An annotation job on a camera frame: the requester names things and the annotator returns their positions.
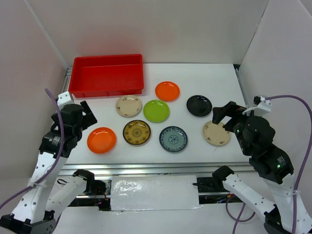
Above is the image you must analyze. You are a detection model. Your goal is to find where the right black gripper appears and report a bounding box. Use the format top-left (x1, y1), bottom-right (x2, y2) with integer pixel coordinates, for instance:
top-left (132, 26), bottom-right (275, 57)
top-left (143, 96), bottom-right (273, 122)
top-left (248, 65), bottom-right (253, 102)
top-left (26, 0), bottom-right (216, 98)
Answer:
top-left (211, 99), bottom-right (251, 154)

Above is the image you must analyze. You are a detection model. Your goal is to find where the orange plate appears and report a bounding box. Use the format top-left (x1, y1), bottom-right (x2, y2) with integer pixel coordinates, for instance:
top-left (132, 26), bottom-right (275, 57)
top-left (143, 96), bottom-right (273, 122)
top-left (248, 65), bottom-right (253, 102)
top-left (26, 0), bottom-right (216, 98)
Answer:
top-left (87, 127), bottom-right (117, 154)
top-left (155, 81), bottom-right (180, 102)

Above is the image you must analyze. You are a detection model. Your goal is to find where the cream floral plate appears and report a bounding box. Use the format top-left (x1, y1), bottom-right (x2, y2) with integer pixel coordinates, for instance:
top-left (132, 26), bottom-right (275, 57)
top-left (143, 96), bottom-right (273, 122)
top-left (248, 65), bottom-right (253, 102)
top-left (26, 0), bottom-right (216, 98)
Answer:
top-left (116, 95), bottom-right (142, 117)
top-left (202, 121), bottom-right (231, 147)

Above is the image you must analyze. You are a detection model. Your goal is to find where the yellow patterned plate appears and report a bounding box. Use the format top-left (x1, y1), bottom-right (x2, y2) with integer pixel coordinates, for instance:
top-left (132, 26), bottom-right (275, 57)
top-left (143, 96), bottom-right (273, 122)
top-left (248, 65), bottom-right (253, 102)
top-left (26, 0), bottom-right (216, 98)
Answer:
top-left (122, 120), bottom-right (151, 146)

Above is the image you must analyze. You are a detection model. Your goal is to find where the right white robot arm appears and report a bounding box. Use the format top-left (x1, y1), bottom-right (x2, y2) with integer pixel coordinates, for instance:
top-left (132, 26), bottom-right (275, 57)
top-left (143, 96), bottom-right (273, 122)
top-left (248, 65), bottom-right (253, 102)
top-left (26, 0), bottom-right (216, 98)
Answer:
top-left (212, 97), bottom-right (312, 234)

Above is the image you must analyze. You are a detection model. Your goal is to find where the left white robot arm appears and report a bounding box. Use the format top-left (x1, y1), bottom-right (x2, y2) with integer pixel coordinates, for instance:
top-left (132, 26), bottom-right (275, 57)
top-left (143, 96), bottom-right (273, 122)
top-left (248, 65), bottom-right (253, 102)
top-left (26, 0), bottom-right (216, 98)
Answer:
top-left (0, 101), bottom-right (104, 234)

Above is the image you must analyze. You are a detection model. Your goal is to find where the red plastic bin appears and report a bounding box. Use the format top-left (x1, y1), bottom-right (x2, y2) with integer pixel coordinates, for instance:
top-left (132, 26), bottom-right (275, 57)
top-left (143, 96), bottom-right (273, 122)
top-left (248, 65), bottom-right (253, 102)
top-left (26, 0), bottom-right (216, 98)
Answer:
top-left (68, 54), bottom-right (144, 98)

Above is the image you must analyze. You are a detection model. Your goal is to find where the black plate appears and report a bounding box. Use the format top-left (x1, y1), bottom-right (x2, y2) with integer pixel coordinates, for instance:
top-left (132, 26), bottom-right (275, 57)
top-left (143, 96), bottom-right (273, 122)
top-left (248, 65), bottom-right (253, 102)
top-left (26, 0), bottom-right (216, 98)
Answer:
top-left (186, 95), bottom-right (213, 117)

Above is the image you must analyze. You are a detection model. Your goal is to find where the blue floral plate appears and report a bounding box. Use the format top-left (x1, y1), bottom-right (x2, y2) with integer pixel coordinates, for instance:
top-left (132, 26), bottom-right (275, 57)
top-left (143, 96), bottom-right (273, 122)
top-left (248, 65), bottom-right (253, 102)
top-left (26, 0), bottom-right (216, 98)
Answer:
top-left (159, 126), bottom-right (188, 153)

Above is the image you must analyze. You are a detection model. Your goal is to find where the lime green plate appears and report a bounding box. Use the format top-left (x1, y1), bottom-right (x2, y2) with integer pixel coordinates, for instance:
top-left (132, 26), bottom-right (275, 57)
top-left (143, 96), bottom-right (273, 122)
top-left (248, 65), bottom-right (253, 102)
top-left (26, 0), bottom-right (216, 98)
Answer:
top-left (143, 99), bottom-right (170, 123)

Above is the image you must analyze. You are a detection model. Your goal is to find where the white foil cover panel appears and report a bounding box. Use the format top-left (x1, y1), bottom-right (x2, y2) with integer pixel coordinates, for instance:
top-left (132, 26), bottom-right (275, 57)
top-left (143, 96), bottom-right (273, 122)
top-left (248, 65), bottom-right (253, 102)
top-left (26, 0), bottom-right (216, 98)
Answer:
top-left (110, 175), bottom-right (200, 211)

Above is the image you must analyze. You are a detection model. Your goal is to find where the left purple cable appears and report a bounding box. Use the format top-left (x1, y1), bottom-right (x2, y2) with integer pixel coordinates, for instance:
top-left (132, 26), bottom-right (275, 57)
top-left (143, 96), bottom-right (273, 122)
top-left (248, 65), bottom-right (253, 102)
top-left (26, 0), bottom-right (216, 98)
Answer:
top-left (0, 88), bottom-right (65, 209)

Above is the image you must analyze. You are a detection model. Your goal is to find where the purple cable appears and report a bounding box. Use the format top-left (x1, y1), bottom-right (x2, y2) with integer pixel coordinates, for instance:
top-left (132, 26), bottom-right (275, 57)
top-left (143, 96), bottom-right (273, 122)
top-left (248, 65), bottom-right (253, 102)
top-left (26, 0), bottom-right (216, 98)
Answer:
top-left (226, 95), bottom-right (312, 234)
top-left (0, 88), bottom-right (65, 209)

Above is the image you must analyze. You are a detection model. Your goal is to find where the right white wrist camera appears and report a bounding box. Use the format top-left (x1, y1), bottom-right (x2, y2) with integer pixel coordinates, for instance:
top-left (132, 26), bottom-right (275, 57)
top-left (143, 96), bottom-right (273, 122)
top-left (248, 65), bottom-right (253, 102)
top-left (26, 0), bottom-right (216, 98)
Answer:
top-left (242, 96), bottom-right (272, 117)

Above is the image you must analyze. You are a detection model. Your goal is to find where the aluminium front rail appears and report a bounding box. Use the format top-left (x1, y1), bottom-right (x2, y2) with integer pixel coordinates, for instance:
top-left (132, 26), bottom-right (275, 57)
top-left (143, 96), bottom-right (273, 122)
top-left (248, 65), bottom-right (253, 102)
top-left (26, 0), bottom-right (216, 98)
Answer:
top-left (59, 162), bottom-right (253, 176)

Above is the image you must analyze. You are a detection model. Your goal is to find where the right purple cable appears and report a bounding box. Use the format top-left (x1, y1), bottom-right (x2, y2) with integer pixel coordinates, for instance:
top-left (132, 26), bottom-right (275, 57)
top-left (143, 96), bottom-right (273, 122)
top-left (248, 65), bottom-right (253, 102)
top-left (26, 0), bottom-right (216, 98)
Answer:
top-left (226, 95), bottom-right (312, 234)

